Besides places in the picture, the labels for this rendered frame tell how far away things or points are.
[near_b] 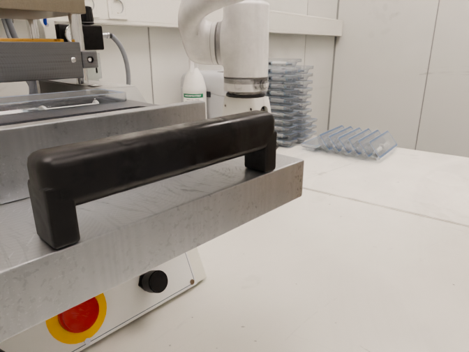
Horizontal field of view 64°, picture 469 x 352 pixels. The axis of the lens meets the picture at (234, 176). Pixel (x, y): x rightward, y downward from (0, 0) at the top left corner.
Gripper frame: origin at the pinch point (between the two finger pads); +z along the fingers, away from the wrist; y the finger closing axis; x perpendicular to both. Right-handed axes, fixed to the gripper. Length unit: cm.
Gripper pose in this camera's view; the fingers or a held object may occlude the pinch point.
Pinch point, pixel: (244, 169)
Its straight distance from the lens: 77.8
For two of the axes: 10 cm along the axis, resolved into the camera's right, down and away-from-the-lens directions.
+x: -6.9, 2.4, -6.8
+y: -7.2, -2.3, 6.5
